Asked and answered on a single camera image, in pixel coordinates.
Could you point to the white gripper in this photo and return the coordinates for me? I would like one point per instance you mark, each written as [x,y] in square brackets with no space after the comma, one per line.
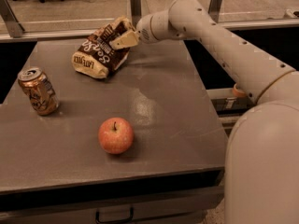
[144,30]

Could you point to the brown chip bag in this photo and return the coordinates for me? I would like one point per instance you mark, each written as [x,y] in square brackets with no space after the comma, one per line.
[95,57]

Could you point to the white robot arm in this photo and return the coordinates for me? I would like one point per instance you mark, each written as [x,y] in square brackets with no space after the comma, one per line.
[262,156]

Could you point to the red apple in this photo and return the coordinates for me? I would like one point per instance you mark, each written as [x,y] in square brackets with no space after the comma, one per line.
[115,135]

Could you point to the orange soda can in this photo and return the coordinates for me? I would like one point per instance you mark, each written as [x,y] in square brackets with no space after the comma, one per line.
[38,88]

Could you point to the orange tape roll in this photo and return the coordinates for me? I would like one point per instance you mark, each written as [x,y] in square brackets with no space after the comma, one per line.
[237,92]

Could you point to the grey drawer front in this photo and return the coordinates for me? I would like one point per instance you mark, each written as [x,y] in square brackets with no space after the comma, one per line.
[174,207]

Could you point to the middle metal railing post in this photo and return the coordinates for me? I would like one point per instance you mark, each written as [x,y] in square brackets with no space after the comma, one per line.
[136,11]

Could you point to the metal railing post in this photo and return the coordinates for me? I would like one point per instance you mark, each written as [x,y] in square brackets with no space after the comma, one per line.
[136,11]
[214,9]
[14,28]

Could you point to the right metal railing post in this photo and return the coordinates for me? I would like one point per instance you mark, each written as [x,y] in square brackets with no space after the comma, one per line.
[214,9]

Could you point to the left metal railing post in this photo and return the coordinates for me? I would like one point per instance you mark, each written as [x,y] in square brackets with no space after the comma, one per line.
[14,28]

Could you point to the black drawer handle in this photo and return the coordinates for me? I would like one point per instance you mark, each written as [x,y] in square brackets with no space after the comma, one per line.
[114,216]

